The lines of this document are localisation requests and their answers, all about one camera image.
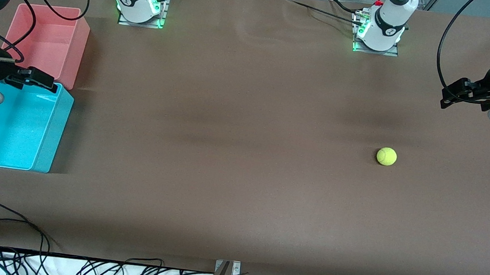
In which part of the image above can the yellow tennis ball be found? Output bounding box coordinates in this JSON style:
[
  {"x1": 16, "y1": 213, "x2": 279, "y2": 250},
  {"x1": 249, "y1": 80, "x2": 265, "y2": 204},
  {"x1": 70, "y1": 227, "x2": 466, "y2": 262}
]
[{"x1": 375, "y1": 146, "x2": 398, "y2": 167}]

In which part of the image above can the pink plastic bin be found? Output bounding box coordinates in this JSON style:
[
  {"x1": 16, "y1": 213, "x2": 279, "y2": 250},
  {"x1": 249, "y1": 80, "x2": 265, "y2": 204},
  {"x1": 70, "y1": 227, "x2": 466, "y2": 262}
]
[{"x1": 0, "y1": 1, "x2": 92, "y2": 92}]

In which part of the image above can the blue plastic bin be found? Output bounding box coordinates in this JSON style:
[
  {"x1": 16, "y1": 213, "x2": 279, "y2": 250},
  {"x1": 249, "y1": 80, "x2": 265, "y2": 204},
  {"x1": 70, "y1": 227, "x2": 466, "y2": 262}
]
[{"x1": 0, "y1": 77, "x2": 76, "y2": 176}]

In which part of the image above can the table cover sheet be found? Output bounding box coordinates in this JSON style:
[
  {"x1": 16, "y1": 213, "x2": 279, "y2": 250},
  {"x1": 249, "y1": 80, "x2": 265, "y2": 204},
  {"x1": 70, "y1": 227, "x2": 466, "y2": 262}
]
[{"x1": 0, "y1": 0, "x2": 490, "y2": 275}]

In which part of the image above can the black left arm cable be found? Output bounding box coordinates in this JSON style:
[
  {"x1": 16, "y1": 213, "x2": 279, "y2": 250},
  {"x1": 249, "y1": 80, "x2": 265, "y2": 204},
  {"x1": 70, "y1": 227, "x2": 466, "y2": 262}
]
[{"x1": 433, "y1": 0, "x2": 490, "y2": 106}]

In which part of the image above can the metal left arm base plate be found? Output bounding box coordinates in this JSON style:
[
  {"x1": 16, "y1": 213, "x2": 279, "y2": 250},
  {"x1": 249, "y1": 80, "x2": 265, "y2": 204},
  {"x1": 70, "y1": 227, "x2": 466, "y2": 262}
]
[{"x1": 351, "y1": 11, "x2": 402, "y2": 57}]

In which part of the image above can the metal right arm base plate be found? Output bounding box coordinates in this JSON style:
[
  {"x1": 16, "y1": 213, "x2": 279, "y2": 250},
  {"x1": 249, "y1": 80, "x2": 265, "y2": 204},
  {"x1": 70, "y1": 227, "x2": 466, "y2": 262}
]
[{"x1": 117, "y1": 0, "x2": 169, "y2": 30}]

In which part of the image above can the black base cable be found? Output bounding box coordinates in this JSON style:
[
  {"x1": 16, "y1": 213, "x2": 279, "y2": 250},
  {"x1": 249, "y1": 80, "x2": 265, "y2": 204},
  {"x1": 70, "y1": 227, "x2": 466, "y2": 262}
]
[{"x1": 281, "y1": 0, "x2": 366, "y2": 27}]

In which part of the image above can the small metal edge bracket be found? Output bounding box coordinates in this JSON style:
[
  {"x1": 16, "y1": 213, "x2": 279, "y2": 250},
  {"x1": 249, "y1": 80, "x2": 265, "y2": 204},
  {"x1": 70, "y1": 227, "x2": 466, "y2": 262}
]
[{"x1": 214, "y1": 259, "x2": 242, "y2": 275}]

